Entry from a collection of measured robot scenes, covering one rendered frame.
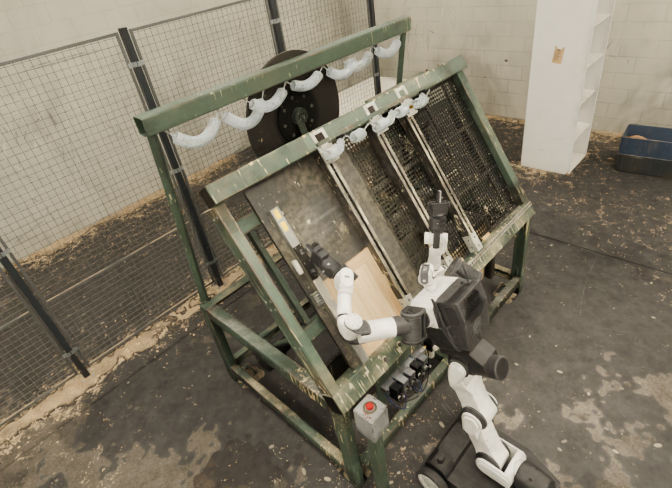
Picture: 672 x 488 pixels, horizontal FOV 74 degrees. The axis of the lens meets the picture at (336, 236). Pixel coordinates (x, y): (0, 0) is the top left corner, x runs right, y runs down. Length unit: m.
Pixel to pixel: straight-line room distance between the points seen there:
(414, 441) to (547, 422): 0.87
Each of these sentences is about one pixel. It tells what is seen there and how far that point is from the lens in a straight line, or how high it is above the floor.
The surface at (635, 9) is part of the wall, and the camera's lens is 6.86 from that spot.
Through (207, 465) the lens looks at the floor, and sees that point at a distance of 3.47.
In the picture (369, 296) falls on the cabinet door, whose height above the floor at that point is 1.10.
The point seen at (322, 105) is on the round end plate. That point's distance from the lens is 3.17.
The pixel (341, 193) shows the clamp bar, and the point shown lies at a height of 1.61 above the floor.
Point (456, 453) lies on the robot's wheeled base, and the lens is 3.00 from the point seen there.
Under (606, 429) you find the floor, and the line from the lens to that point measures 3.50.
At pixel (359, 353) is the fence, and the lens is 2.45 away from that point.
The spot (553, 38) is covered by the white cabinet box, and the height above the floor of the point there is 1.54.
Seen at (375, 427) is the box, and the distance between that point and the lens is 2.28.
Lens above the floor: 2.81
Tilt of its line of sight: 34 degrees down
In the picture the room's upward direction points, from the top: 10 degrees counter-clockwise
